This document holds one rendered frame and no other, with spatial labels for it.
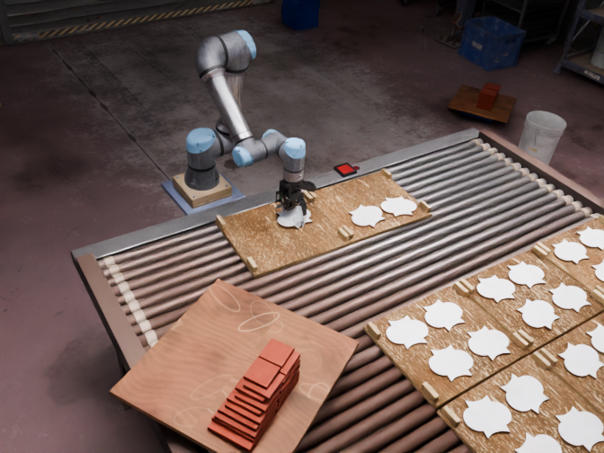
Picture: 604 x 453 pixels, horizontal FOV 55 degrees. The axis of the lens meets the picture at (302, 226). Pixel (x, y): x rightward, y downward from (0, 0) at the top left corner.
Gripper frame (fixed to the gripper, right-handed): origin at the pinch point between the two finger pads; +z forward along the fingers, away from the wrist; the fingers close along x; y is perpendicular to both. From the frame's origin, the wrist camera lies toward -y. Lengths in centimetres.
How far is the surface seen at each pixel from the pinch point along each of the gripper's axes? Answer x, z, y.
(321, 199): -3.0, 0.8, -18.2
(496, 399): 100, 1, 10
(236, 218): -14.1, 0.8, 17.6
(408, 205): 23.5, -0.2, -43.1
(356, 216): 15.0, -0.3, -20.3
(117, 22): -443, 88, -157
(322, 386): 68, -10, 53
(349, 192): 1.0, 0.8, -30.9
